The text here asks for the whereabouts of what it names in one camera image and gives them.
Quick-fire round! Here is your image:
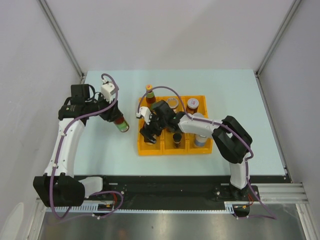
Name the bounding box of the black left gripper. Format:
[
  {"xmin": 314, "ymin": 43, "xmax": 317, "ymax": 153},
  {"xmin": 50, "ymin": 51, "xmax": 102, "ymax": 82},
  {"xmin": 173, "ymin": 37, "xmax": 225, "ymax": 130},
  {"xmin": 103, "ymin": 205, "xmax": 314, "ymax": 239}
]
[{"xmin": 85, "ymin": 91, "xmax": 123, "ymax": 123}]

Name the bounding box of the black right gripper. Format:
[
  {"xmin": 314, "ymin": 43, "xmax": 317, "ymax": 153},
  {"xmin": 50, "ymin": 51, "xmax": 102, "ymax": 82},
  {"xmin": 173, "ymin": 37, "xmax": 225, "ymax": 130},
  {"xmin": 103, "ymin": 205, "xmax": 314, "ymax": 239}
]
[{"xmin": 140, "ymin": 110, "xmax": 168, "ymax": 144}]

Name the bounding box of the small black-lid spice jar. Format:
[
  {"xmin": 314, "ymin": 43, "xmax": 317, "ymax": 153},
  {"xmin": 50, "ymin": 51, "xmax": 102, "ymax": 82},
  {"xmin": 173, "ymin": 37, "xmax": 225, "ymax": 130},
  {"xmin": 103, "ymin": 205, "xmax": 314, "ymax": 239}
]
[{"xmin": 167, "ymin": 127, "xmax": 175, "ymax": 133}]

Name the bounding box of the clear flask-shaped glass jar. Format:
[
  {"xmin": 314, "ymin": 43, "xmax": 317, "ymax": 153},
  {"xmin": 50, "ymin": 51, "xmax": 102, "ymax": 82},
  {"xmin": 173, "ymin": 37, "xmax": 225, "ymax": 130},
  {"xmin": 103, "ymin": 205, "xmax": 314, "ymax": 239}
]
[{"xmin": 166, "ymin": 97, "xmax": 179, "ymax": 112}]

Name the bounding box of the tall red sauce bottle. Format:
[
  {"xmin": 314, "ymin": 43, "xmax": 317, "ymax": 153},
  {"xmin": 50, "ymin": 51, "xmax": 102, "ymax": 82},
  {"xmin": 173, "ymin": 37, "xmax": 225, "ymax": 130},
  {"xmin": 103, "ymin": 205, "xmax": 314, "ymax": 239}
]
[{"xmin": 145, "ymin": 84, "xmax": 156, "ymax": 110}]

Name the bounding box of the dark spice shaker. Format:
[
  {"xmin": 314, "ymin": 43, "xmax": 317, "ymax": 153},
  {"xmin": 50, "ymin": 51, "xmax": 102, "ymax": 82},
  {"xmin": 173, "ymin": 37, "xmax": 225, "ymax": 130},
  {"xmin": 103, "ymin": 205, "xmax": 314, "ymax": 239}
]
[{"xmin": 172, "ymin": 133, "xmax": 182, "ymax": 148}]

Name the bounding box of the blue-label pearl jar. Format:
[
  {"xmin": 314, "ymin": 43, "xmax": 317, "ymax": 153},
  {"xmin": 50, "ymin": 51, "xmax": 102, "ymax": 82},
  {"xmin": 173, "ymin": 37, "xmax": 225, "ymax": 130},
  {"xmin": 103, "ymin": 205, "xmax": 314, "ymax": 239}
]
[
  {"xmin": 192, "ymin": 112, "xmax": 205, "ymax": 119},
  {"xmin": 194, "ymin": 134, "xmax": 208, "ymax": 148}
]

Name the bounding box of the green-label sauce bottle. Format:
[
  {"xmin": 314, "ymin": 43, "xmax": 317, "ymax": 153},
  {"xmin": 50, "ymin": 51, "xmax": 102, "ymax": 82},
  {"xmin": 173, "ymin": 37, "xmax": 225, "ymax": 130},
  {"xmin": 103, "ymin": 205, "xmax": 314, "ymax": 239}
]
[{"xmin": 113, "ymin": 116, "xmax": 130, "ymax": 133}]

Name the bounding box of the black-cap squeeze bottle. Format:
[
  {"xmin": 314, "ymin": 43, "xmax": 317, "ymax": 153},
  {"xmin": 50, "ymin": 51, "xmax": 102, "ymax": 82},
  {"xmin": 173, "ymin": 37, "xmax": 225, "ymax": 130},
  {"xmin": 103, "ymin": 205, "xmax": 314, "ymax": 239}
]
[{"xmin": 144, "ymin": 135, "xmax": 157, "ymax": 145}]

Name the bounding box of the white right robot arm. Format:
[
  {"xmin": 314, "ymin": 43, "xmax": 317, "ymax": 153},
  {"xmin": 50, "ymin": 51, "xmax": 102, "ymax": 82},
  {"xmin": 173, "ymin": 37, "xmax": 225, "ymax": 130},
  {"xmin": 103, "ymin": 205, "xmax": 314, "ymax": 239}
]
[{"xmin": 136, "ymin": 100, "xmax": 253, "ymax": 201}]

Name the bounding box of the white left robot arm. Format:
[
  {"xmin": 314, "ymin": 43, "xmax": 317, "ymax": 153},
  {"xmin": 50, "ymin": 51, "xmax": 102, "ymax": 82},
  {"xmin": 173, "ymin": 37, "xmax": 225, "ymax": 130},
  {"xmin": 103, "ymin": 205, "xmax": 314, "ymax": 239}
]
[{"xmin": 33, "ymin": 81, "xmax": 122, "ymax": 207}]

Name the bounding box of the yellow six-compartment tray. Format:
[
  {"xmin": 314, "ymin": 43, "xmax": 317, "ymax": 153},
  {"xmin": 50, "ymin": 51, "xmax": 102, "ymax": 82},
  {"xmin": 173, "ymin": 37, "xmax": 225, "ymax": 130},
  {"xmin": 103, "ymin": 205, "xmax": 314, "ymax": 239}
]
[{"xmin": 136, "ymin": 94, "xmax": 214, "ymax": 157}]

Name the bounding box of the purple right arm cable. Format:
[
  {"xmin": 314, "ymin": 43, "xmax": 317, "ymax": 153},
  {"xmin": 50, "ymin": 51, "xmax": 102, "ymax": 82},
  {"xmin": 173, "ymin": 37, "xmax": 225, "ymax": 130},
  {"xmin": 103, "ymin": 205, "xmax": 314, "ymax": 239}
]
[{"xmin": 136, "ymin": 86, "xmax": 277, "ymax": 221}]

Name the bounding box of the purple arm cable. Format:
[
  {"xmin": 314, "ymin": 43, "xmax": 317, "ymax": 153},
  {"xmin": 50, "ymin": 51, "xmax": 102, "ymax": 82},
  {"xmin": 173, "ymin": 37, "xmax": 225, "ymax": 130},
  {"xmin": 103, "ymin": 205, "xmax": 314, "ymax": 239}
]
[
  {"xmin": 136, "ymin": 86, "xmax": 277, "ymax": 221},
  {"xmin": 49, "ymin": 73, "xmax": 125, "ymax": 223}
]

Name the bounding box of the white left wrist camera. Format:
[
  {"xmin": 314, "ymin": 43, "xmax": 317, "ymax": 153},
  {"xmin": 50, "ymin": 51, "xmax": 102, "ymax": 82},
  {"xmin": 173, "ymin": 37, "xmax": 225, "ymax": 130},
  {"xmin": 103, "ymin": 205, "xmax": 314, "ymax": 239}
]
[{"xmin": 100, "ymin": 81, "xmax": 119, "ymax": 104}]

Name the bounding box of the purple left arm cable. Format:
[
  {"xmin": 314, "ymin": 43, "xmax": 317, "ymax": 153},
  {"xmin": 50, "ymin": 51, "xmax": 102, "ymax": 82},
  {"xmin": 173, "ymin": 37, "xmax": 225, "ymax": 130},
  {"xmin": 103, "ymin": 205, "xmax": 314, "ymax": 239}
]
[{"xmin": 49, "ymin": 73, "xmax": 125, "ymax": 223}]

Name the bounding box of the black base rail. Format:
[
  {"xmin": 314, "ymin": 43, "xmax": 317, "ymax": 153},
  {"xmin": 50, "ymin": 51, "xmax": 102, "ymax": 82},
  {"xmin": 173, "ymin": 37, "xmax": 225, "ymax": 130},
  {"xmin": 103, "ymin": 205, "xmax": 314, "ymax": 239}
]
[{"xmin": 82, "ymin": 175, "xmax": 291, "ymax": 211}]

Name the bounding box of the white slotted cable duct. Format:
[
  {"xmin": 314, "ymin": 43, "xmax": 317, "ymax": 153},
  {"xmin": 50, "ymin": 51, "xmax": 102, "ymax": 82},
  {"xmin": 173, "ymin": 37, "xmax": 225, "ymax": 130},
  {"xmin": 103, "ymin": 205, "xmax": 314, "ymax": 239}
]
[{"xmin": 53, "ymin": 201, "xmax": 251, "ymax": 215}]

